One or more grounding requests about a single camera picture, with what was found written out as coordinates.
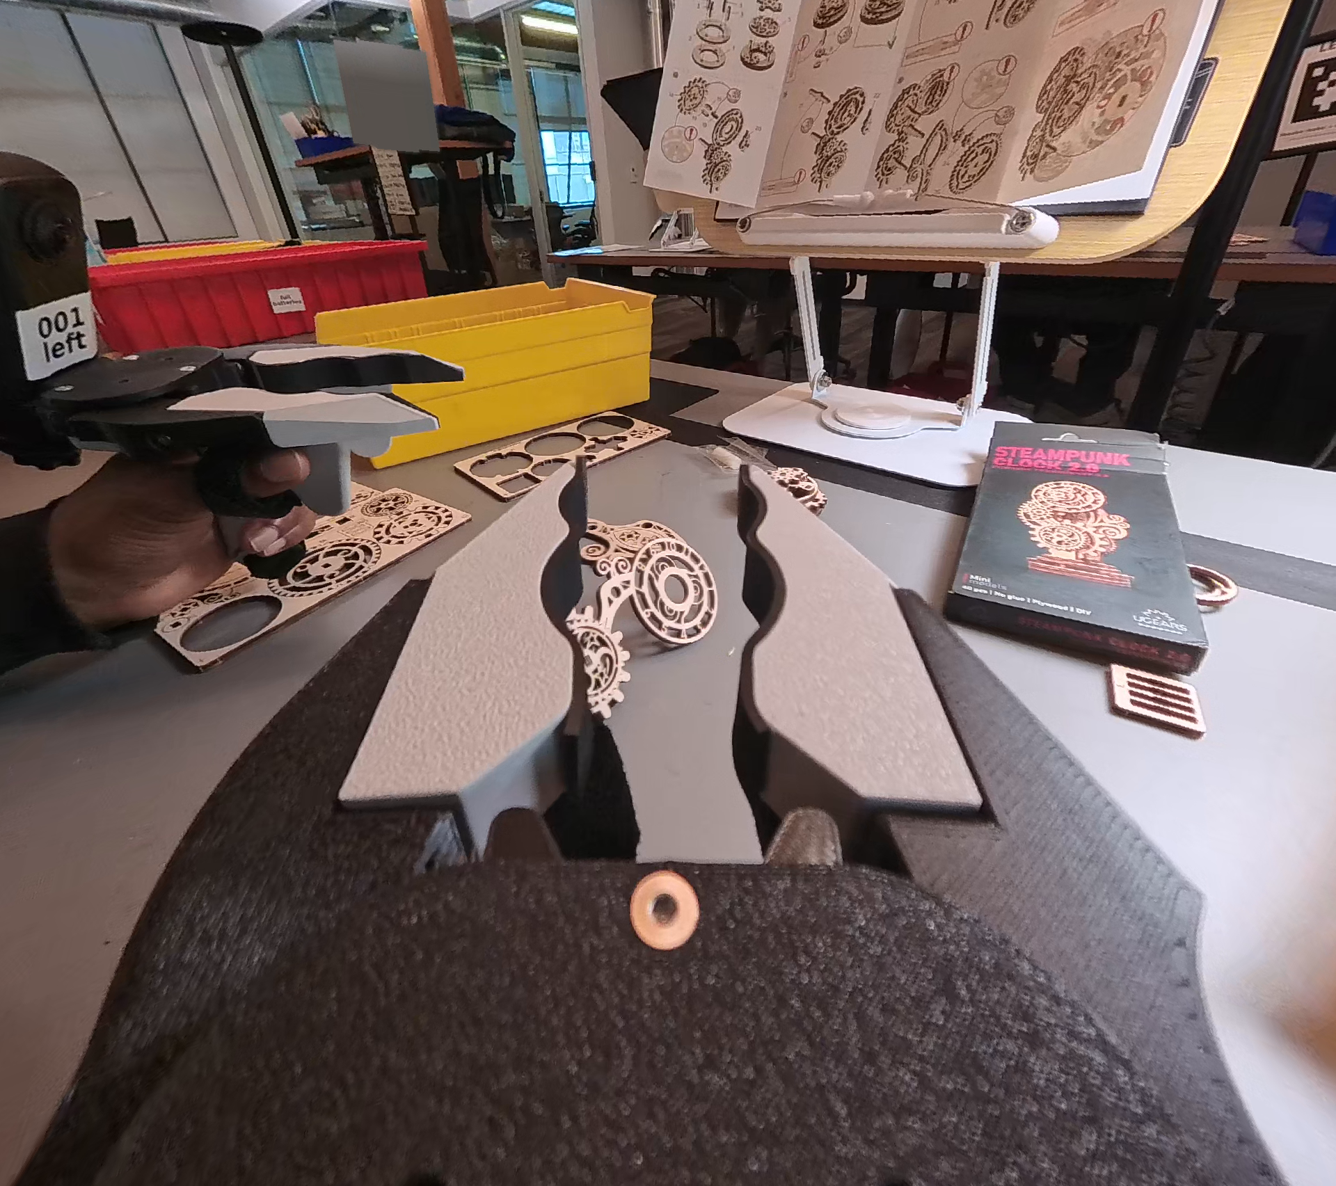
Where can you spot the person's left hand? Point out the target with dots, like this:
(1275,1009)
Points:
(136,550)

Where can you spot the clear acrylic stand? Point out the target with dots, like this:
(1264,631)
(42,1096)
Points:
(678,228)

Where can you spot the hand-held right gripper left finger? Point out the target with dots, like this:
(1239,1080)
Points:
(460,685)

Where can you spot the dark standing desk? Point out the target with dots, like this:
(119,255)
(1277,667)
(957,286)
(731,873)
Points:
(418,153)

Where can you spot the wooden gear piece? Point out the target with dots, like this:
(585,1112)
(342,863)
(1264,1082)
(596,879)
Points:
(603,670)

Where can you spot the light wooden board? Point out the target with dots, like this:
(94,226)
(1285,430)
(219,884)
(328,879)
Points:
(1179,195)

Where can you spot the black and white marker tag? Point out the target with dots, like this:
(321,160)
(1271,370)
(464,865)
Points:
(1310,96)

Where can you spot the round wooden gear assembly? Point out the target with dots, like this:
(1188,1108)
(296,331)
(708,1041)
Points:
(804,489)

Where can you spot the wooden sheet with round holes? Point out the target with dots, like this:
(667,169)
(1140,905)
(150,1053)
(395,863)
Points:
(491,471)

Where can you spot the small wooden grille piece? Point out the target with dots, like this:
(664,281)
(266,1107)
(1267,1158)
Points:
(1157,700)

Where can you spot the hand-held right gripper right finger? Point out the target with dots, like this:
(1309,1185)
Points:
(866,685)

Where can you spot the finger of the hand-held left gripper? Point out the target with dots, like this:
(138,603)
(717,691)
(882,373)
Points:
(314,419)
(365,366)

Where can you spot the blue plastic bin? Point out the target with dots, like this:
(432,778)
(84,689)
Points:
(1317,222)

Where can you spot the hanging paper sign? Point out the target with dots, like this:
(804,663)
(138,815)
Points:
(395,183)

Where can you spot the ornate wooden clock frame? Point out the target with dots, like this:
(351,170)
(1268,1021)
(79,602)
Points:
(674,586)

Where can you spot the person's left forearm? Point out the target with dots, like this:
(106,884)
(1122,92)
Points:
(42,592)

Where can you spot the small clear plastic bag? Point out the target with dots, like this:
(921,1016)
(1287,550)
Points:
(731,458)

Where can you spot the black trapezoid panel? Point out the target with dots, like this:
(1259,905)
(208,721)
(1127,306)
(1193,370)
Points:
(632,100)

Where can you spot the yellow plastic tote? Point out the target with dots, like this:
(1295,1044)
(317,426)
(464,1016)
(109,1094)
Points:
(189,249)

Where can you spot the black metal post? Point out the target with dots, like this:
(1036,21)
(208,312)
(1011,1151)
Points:
(1232,174)

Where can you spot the white book stand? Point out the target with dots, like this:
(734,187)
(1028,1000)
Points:
(887,226)

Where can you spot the red plastic bin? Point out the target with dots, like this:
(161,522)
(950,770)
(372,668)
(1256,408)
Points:
(209,299)

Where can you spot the wooden part sheet with gears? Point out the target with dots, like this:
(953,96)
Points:
(344,571)

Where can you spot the long wooden table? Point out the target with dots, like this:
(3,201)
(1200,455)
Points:
(627,258)

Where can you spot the blue cloth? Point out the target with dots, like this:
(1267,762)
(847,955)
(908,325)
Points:
(475,124)

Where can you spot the yellow plastic bin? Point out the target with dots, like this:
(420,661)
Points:
(502,362)

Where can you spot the paper instruction sheet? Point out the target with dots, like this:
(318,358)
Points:
(940,59)

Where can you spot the small blue bin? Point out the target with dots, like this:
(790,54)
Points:
(329,148)

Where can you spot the black product box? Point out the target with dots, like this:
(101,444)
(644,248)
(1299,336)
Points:
(1075,539)

